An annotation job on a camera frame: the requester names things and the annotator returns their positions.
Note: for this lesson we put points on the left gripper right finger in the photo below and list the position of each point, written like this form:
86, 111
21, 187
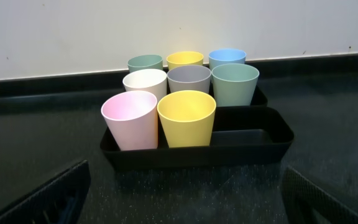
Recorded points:
306, 205

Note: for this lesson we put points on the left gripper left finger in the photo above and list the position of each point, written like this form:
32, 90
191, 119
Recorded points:
42, 202

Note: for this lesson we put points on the black tray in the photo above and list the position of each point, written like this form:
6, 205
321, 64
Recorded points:
197, 157

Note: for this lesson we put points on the pink cup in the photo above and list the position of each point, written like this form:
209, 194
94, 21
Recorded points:
132, 124

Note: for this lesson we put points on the green cup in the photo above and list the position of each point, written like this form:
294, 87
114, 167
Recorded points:
235, 87
145, 63

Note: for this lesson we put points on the yellow cup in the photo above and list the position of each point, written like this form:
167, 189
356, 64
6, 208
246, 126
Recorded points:
185, 60
186, 124

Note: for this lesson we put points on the white cup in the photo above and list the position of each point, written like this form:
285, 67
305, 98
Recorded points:
145, 81

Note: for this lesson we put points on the blue cup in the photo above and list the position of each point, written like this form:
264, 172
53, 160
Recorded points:
227, 57

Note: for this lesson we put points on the grey cup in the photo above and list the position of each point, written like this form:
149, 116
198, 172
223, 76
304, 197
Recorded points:
189, 79

